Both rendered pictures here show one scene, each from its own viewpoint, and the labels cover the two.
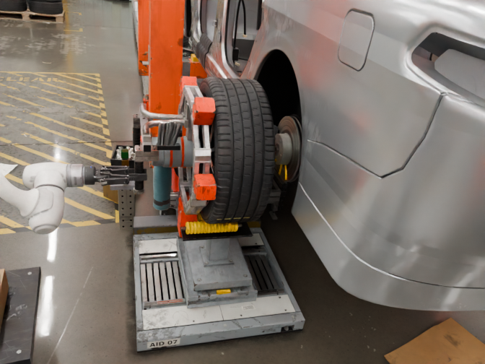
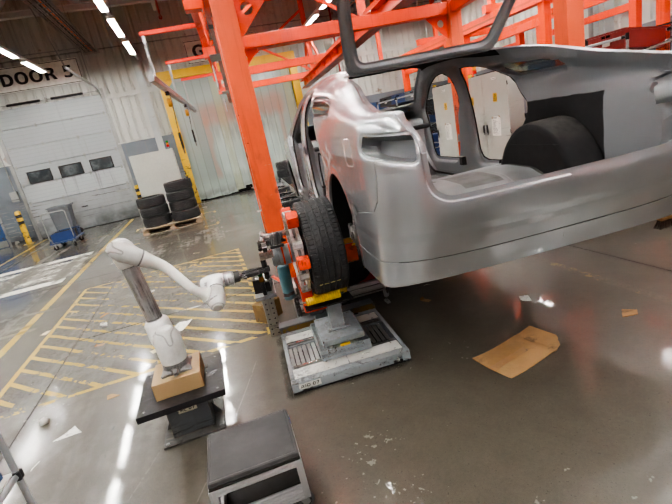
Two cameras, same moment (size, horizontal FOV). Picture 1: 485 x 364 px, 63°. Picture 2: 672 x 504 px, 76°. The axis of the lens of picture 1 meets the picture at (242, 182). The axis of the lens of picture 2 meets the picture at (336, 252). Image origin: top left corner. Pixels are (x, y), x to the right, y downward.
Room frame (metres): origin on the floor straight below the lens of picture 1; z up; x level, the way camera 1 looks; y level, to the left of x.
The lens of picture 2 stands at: (-1.20, -0.48, 1.63)
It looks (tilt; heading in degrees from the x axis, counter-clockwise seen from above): 16 degrees down; 9
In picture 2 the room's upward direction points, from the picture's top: 12 degrees counter-clockwise
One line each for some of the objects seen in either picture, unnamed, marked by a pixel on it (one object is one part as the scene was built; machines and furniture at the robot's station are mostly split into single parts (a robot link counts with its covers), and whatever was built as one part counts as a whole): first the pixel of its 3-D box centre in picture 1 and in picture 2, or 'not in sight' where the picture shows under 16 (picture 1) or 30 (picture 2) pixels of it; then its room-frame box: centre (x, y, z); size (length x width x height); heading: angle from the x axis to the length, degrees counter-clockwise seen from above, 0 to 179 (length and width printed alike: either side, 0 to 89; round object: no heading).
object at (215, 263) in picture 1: (217, 241); (334, 313); (1.68, 0.09, 0.32); 0.40 x 0.30 x 0.28; 18
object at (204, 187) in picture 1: (204, 186); (303, 262); (1.33, 0.14, 0.85); 0.09 x 0.08 x 0.07; 18
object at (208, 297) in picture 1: (213, 266); (339, 334); (1.70, 0.09, 0.13); 0.50 x 0.36 x 0.10; 18
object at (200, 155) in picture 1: (191, 151); (296, 251); (1.63, 0.25, 0.85); 0.54 x 0.07 x 0.54; 18
